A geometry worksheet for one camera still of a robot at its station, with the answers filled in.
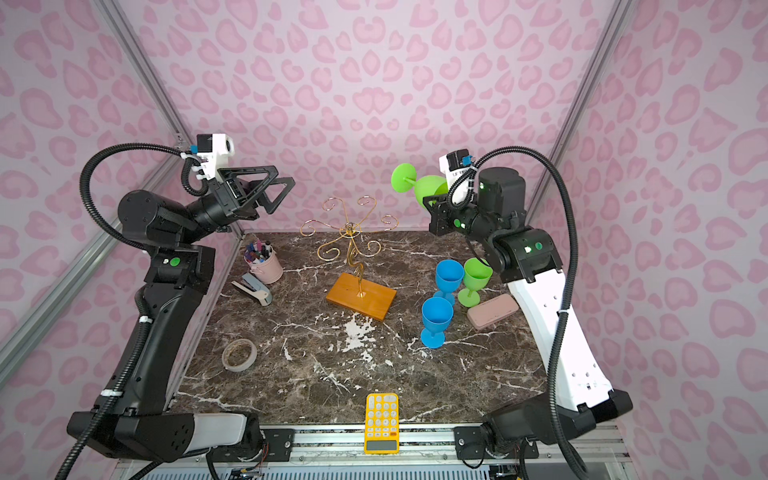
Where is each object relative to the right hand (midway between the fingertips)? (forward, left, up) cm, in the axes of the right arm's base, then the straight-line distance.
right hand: (426, 196), depth 60 cm
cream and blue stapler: (+6, +54, -44) cm, 70 cm away
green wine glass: (+7, -18, -35) cm, 40 cm away
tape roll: (-15, +53, -47) cm, 72 cm away
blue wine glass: (+4, -9, -33) cm, 35 cm away
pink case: (0, -23, -47) cm, 52 cm away
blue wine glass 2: (-6, -5, -39) cm, 40 cm away
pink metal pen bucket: (+11, +50, -36) cm, 63 cm away
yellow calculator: (-32, +9, -46) cm, 57 cm away
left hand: (-8, +24, +10) cm, 27 cm away
